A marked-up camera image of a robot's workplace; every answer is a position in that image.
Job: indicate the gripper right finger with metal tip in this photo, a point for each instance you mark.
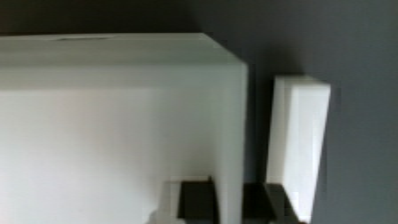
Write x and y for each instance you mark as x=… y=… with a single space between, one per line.
x=284 y=211

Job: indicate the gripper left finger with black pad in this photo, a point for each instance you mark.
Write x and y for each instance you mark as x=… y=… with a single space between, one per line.
x=198 y=206

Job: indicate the white drawer cabinet box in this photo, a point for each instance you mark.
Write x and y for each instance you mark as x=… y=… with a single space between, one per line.
x=122 y=120

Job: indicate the white U-shaped border frame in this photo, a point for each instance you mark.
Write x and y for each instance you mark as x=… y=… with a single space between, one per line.
x=298 y=131

